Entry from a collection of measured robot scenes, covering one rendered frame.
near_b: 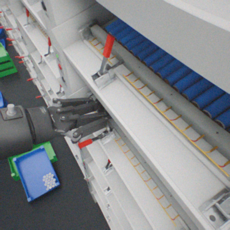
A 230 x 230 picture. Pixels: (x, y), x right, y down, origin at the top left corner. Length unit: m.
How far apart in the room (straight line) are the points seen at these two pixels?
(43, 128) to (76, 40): 0.23
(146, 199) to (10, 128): 0.30
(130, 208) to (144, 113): 0.39
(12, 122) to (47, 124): 0.06
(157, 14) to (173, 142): 0.18
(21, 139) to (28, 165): 1.19
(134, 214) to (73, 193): 0.88
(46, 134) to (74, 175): 1.15
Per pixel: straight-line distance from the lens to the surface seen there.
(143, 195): 0.47
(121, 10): 0.24
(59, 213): 1.47
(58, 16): 0.47
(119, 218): 0.85
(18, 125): 0.38
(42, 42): 0.94
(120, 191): 0.67
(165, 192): 0.44
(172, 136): 0.30
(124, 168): 0.49
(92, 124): 0.43
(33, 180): 1.55
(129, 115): 0.32
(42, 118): 0.40
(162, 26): 0.18
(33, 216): 1.51
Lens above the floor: 1.38
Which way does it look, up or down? 49 degrees down
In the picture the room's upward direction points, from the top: straight up
